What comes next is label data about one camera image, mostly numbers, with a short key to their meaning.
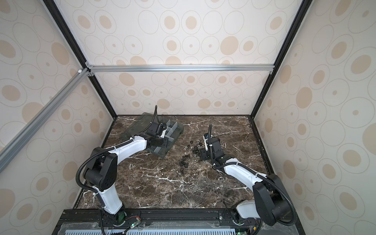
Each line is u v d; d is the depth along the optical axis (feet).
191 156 3.19
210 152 2.17
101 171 1.57
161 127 2.54
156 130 2.44
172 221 2.40
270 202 1.38
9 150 1.69
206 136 2.55
